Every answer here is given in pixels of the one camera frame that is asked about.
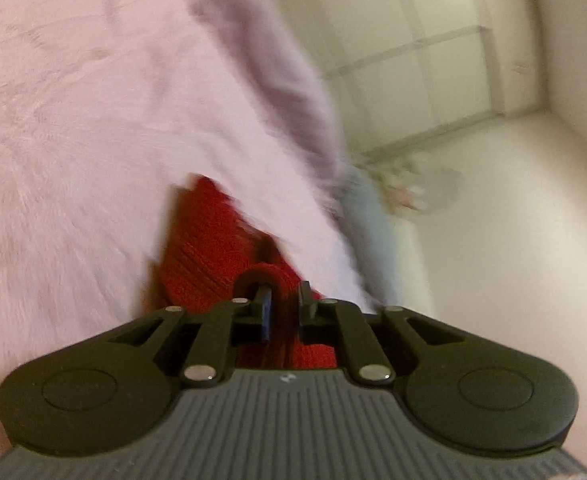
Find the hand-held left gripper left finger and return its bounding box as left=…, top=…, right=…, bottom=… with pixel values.
left=108, top=284, right=275, bottom=388

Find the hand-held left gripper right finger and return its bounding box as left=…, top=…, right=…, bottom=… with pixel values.
left=297, top=281, right=467, bottom=388

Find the pink fluffy blanket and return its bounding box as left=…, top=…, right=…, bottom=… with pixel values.
left=0, top=0, right=379, bottom=461

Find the red knit sweater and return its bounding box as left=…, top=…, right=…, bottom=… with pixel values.
left=158, top=175, right=339, bottom=371

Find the white wardrobe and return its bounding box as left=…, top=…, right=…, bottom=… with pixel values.
left=264, top=0, right=549, bottom=161

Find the lilac fleece blanket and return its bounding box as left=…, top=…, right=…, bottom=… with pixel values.
left=158, top=0, right=354, bottom=211

